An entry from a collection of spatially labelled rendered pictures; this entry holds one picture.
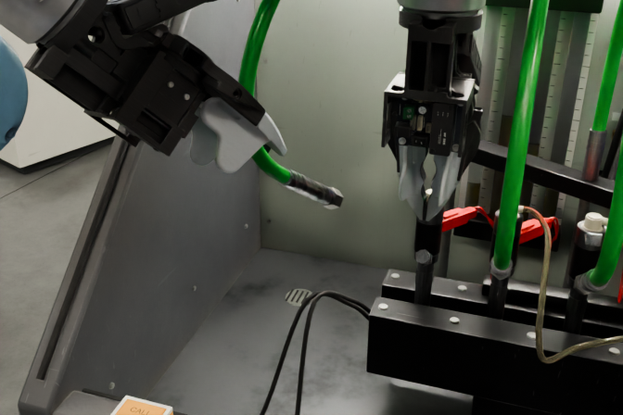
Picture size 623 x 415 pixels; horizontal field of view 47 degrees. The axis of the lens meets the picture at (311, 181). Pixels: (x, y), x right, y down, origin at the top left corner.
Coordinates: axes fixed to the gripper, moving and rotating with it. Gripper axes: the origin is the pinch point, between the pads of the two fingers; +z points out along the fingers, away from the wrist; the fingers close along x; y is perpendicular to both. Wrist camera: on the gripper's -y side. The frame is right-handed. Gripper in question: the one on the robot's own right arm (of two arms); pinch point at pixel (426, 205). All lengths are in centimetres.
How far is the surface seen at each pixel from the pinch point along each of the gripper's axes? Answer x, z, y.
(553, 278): 15.4, 24.7, -31.0
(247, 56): -14.1, -17.0, 11.6
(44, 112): -206, 82, -196
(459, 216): 2.9, 3.5, -5.4
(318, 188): -10.2, -2.0, 4.0
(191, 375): -27.5, 28.2, 1.6
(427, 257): 0.6, 6.0, 0.3
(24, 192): -203, 111, -170
